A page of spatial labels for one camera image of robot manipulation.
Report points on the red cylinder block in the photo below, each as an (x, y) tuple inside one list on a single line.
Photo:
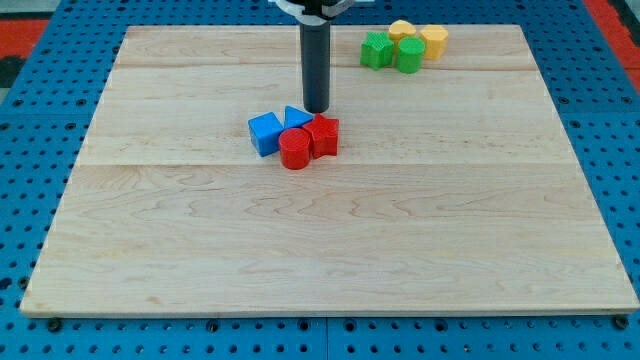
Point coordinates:
[(295, 148)]

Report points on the red star block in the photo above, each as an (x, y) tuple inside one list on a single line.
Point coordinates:
[(324, 133)]

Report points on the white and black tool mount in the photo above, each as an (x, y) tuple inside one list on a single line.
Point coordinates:
[(314, 12)]

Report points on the green star block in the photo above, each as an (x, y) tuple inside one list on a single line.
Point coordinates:
[(377, 50)]

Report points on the green cylinder block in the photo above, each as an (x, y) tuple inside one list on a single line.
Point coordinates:
[(410, 55)]

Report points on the blue triangle block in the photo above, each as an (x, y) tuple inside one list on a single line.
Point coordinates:
[(296, 118)]

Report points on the yellow heart block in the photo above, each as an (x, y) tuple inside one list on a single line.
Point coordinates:
[(401, 29)]

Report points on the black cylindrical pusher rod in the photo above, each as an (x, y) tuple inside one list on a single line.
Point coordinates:
[(315, 44)]

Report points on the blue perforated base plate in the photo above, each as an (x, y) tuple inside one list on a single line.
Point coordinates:
[(45, 116)]

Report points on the light wooden board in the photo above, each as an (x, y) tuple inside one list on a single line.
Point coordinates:
[(455, 190)]

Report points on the yellow hexagon block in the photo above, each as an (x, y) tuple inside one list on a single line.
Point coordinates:
[(435, 38)]

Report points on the blue cube block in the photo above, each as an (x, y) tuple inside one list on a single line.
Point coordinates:
[(265, 131)]

